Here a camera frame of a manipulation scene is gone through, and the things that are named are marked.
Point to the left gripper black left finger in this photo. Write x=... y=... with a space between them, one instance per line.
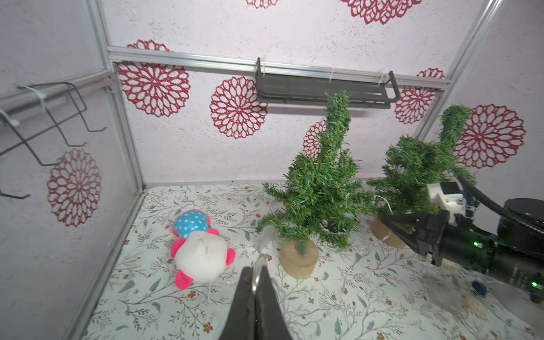
x=240 y=323

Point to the grey wall shelf rack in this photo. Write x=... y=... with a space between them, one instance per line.
x=313 y=91

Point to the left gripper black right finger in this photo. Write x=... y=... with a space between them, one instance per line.
x=269 y=323

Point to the pink white plush toy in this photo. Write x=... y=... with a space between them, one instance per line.
x=200 y=253

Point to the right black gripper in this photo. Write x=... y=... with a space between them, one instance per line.
x=432 y=235

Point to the clear string light battery box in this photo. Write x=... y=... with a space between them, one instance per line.
x=446 y=295

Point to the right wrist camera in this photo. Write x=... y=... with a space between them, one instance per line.
x=449 y=197

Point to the small green christmas tree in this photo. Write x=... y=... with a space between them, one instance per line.
x=411 y=165
x=321 y=198

